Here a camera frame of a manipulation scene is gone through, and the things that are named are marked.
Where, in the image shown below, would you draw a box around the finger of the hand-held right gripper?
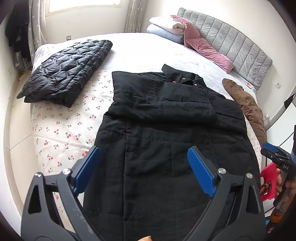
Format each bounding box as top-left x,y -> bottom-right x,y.
264,142 -> 289,158
261,148 -> 284,165

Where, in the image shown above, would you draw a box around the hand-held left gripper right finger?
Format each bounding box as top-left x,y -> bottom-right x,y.
183,146 -> 265,241

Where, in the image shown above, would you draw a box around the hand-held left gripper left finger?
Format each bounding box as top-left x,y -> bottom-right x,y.
21,146 -> 105,241

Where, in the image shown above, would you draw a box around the black padded coat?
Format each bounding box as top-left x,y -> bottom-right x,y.
83,64 -> 260,241

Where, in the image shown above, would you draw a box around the dark hanging clothes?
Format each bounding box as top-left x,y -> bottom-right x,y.
5,9 -> 31,70

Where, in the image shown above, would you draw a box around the person's right hand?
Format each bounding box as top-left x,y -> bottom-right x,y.
276,169 -> 296,200

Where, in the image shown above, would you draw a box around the red plastic stool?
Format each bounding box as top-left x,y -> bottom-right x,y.
260,162 -> 281,200

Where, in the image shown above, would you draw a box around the brown fleece garment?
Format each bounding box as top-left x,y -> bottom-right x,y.
222,78 -> 267,149

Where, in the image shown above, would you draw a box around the cherry print bed cover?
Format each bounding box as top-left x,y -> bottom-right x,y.
30,70 -> 263,216

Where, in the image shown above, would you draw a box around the black quilted down jacket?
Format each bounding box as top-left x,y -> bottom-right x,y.
17,39 -> 113,108

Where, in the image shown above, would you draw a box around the long pink velvet pillow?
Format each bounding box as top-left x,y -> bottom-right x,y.
186,38 -> 234,73

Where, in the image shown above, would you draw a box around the grey padded headboard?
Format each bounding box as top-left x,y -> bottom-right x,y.
177,7 -> 273,91

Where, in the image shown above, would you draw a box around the white bed sheet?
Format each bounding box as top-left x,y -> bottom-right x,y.
32,32 -> 258,100

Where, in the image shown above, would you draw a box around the square pink velvet pillow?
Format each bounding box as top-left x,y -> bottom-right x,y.
171,15 -> 201,48

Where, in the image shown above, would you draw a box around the light blue folded blanket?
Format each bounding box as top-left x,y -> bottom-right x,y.
146,24 -> 185,44

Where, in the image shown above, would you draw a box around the white folded blanket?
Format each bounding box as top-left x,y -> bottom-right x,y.
149,16 -> 186,35

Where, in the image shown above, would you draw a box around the star print curtain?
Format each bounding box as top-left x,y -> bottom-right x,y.
29,0 -> 48,47
125,0 -> 144,33

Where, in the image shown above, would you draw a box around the window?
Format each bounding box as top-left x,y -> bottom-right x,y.
45,0 -> 130,10

